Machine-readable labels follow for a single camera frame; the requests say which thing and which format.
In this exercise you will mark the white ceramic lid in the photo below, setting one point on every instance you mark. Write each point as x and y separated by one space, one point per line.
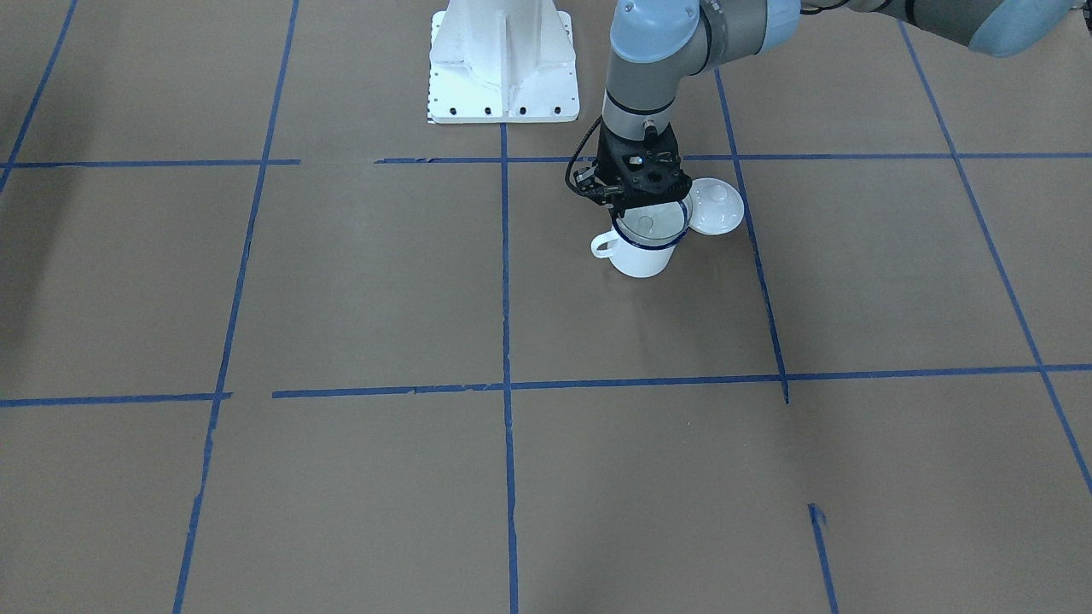
715 207

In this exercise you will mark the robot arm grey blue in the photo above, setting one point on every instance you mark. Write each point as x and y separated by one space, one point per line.
655 44

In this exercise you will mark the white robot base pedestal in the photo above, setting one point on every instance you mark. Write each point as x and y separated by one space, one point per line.
502 61

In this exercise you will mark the white enamel mug blue rim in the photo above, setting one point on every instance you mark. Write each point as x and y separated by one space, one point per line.
628 259

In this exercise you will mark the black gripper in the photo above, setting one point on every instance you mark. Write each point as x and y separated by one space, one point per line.
590 184

